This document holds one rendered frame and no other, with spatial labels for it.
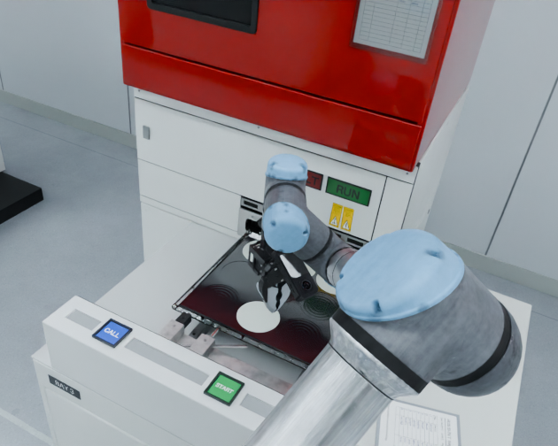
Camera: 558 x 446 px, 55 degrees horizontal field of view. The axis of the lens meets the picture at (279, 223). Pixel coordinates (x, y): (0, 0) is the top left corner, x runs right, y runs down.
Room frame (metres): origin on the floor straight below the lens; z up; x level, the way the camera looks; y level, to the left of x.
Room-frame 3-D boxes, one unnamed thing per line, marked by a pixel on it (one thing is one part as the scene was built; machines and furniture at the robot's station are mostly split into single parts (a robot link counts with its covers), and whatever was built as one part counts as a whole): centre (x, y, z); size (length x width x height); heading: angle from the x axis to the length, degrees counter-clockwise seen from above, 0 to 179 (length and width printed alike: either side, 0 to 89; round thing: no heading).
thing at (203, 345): (0.77, 0.14, 0.89); 0.08 x 0.03 x 0.03; 157
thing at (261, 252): (0.86, 0.00, 1.11); 0.09 x 0.08 x 0.12; 37
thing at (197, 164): (1.27, 0.07, 1.02); 0.82 x 0.03 x 0.40; 67
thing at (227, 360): (0.74, 0.06, 0.87); 0.36 x 0.08 x 0.03; 67
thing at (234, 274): (0.99, -0.02, 0.90); 0.34 x 0.34 x 0.01; 67
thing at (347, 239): (1.19, -0.09, 0.96); 0.44 x 0.01 x 0.02; 67
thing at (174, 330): (0.80, 0.21, 0.89); 0.08 x 0.03 x 0.03; 157
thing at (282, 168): (0.85, 0.00, 1.27); 0.09 x 0.08 x 0.11; 4
